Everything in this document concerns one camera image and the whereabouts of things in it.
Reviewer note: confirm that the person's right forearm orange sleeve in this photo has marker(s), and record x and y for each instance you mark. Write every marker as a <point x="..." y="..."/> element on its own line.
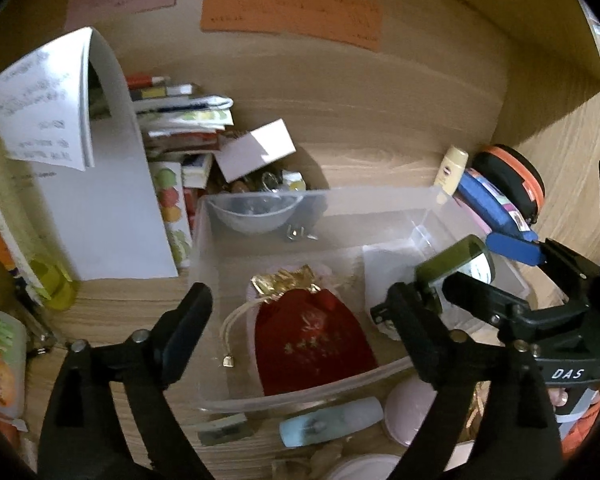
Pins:
<point x="582" y="430"/>

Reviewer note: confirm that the orange paper sheet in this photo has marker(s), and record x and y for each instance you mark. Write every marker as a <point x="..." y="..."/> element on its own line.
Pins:
<point x="290" y="15"/>

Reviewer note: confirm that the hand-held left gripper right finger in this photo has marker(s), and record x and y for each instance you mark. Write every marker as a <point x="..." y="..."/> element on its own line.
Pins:
<point x="420" y="342"/>

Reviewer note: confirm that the light blue tube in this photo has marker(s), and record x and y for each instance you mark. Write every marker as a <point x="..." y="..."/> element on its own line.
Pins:
<point x="330" y="422"/>

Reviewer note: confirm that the white folded paper booklet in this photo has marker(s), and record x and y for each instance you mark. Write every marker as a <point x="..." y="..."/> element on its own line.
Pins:
<point x="105" y="185"/>

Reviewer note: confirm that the red pen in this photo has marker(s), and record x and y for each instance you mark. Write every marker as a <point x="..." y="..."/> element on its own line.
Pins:
<point x="147" y="80"/>

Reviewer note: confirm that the small red white box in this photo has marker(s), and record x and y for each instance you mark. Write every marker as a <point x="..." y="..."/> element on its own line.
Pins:
<point x="196" y="170"/>

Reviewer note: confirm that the orange green snack packet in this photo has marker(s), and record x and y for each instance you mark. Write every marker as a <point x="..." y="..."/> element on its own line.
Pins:
<point x="5" y="375"/>

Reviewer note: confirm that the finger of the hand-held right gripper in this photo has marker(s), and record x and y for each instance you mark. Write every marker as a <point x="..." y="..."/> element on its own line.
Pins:
<point x="572" y="270"/>
<point x="485" y="300"/>

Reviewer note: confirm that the cream lotion bottle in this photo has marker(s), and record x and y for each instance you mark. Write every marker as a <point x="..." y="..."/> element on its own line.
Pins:
<point x="450" y="172"/>

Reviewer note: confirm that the black pen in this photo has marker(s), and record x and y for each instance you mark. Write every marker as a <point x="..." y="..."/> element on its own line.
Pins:
<point x="37" y="335"/>

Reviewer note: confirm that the stack of booklets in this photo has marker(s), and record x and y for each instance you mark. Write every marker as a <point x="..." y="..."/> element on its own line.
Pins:
<point x="180" y="115"/>

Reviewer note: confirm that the pink round jar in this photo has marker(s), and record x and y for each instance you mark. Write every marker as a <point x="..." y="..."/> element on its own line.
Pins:
<point x="410" y="410"/>

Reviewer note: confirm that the wooden shelf panel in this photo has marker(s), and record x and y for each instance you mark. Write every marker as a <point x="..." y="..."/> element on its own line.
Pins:
<point x="530" y="35"/>

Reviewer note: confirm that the crumpled tissue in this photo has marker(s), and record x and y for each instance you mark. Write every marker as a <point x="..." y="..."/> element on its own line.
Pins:
<point x="315" y="460"/>

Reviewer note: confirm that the orange black round case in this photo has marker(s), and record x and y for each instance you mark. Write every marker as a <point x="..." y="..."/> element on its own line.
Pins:
<point x="515" y="175"/>

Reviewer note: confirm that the small white cardboard box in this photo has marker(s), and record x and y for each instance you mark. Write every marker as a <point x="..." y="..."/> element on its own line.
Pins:
<point x="255" y="150"/>

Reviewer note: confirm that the yellow-green bottle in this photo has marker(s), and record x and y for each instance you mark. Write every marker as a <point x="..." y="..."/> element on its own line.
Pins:
<point x="55" y="280"/>

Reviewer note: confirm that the clear plastic storage box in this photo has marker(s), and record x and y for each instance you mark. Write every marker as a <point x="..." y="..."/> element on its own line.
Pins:
<point x="330" y="220"/>

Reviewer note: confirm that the wooden desktop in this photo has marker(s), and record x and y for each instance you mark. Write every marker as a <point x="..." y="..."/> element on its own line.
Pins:
<point x="130" y="305"/>

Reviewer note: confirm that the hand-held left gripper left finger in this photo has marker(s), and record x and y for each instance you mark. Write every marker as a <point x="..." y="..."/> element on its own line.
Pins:
<point x="179" y="332"/>

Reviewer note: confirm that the person's right hand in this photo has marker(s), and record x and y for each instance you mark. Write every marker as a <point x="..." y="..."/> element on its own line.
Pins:
<point x="560" y="397"/>

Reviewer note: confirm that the pile of small trinkets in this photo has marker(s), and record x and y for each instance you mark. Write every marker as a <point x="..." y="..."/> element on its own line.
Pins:
<point x="275" y="182"/>

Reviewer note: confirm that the small clear bowl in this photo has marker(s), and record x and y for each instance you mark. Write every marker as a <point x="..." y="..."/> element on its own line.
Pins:
<point x="257" y="215"/>

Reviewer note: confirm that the fruit print card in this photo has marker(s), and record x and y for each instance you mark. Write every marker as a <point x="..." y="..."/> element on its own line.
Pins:
<point x="172" y="210"/>

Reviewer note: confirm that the metal clip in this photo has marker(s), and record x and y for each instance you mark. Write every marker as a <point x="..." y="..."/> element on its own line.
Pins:
<point x="297" y="233"/>

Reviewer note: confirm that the dark green jar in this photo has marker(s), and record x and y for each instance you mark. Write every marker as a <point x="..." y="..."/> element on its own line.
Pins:
<point x="447" y="265"/>

